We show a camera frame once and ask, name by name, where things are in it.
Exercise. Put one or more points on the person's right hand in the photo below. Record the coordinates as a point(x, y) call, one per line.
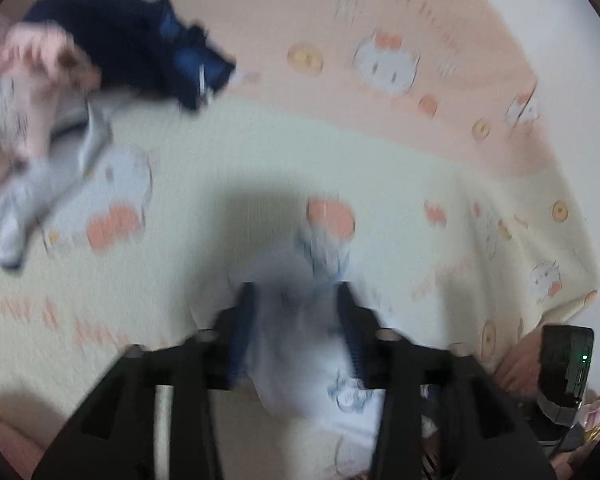
point(518, 375)

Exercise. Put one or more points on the navy blue garment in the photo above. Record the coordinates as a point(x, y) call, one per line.
point(143, 44)

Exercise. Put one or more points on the Hello Kitty blanket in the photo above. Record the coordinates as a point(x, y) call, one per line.
point(425, 117)

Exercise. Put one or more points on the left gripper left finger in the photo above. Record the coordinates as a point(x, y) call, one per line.
point(153, 398)

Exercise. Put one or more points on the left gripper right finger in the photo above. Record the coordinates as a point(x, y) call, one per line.
point(442, 417)

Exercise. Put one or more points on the white printed children's pants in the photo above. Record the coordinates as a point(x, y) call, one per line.
point(297, 358)

